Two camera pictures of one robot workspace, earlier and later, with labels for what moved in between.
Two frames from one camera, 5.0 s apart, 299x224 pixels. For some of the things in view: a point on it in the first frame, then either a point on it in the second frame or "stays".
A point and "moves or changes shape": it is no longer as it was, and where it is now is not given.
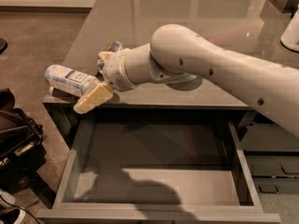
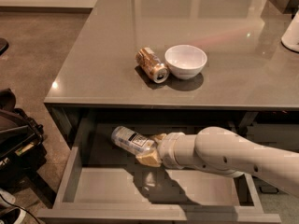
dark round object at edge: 3,45 stays
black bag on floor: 21,144 stays
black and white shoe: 7,214 stays
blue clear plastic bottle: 68,79 → 133,139
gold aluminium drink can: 113,46 moves or changes shape
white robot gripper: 114,69 → 166,150
